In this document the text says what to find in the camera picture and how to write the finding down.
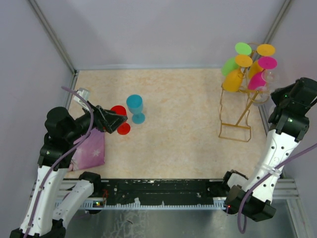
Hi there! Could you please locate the gold wire glass rack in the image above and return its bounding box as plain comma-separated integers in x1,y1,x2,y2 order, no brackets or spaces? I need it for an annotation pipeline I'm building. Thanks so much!
218,42,270,143

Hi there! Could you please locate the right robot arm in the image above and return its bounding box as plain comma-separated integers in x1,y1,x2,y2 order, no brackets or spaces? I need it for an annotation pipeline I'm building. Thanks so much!
221,77,317,222

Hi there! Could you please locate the blue plastic wine glass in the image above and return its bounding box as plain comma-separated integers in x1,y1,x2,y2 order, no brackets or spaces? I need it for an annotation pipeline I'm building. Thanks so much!
126,94,145,124

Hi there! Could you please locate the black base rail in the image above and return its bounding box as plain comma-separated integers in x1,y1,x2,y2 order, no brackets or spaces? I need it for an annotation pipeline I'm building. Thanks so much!
90,178,227,206

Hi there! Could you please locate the orange wine glass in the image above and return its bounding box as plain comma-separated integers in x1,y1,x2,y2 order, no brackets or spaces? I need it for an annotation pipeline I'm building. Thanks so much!
248,44,277,79
222,67,244,92

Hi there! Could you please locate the pink plastic wine glass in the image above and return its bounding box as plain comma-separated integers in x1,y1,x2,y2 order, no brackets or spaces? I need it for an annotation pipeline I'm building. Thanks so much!
247,70,266,90

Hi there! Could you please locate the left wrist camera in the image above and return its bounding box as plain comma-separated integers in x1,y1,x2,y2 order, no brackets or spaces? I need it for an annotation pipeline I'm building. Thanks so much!
73,88,90,111

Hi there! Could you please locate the green plastic wine glass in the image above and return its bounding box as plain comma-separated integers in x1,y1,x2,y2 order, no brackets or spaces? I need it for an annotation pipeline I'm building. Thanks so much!
221,42,253,76

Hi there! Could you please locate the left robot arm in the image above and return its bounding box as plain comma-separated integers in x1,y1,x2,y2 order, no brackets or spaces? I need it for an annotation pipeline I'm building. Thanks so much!
10,105,127,238

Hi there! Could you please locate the purple printed cloth bag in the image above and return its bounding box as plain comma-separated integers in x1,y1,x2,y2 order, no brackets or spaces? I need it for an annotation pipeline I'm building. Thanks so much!
68,128,105,172

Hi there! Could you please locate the white toothed cable duct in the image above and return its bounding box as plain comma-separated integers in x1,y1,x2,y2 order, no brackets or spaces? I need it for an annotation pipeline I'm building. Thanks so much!
54,198,228,211

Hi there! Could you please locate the clear wine glass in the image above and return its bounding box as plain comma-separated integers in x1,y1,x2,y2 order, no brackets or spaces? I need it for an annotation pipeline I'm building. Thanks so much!
262,70,279,83
253,86,272,107

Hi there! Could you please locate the red plastic wine glass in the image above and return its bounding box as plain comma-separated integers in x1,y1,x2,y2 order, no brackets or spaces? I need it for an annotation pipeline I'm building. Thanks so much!
109,105,131,136

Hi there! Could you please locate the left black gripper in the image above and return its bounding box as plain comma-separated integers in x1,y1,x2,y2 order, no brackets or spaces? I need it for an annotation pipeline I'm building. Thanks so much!
65,100,127,142

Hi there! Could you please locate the orange wine glass front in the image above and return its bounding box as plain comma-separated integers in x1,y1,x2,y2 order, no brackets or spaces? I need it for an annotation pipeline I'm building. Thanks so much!
222,67,244,92

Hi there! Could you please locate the orange wine glass back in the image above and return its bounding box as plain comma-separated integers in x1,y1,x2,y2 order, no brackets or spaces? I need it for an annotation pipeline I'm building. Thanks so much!
248,44,277,79

